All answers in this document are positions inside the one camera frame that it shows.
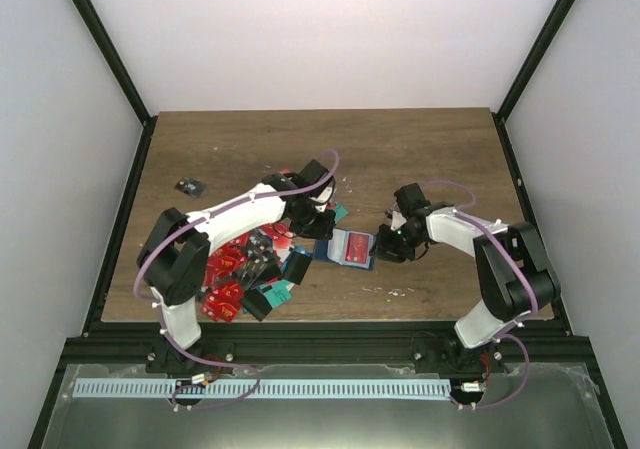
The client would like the red card carried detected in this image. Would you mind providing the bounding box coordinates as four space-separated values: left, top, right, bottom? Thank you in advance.
344 231 374 267

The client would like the blue leather card holder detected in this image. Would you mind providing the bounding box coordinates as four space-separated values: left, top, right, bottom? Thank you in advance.
312 228 376 271

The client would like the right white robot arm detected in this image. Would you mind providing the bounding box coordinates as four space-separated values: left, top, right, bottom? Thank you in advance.
370 183 561 372

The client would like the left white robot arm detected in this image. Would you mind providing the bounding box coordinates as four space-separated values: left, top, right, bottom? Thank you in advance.
133 159 335 373

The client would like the teal card upper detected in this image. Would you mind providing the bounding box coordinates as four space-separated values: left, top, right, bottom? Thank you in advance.
332 203 348 223

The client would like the black card right pile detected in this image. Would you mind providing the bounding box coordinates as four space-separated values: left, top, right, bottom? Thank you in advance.
281 251 312 285

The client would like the black card pile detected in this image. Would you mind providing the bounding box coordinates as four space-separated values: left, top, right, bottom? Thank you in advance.
240 289 273 321
281 251 312 285

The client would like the black cards stack centre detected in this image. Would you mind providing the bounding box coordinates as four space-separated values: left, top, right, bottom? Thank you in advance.
233 240 282 291

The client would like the teal card bottom pile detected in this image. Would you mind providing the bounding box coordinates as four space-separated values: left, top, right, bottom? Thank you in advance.
261 280 293 308

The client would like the black card bottom pile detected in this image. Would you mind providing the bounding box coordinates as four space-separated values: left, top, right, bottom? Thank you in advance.
240 289 273 321

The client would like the small black card far left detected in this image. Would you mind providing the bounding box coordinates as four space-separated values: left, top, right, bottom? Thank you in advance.
175 177 206 198

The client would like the red VIP card bottom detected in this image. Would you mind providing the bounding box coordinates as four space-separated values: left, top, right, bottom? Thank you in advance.
201 280 244 323

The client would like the light blue slotted strip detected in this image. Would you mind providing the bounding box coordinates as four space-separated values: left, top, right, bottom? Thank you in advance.
73 378 451 401

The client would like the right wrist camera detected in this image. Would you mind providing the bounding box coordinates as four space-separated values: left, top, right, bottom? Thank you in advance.
385 208 406 231

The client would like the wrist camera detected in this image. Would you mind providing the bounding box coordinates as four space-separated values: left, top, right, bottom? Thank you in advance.
309 179 336 212
385 208 406 231

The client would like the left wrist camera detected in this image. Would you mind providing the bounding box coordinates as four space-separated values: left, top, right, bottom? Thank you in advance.
309 179 336 212

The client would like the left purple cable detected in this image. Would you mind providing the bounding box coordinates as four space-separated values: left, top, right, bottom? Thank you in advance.
133 148 341 412

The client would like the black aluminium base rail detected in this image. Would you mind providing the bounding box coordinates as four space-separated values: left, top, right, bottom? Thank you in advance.
60 320 593 375

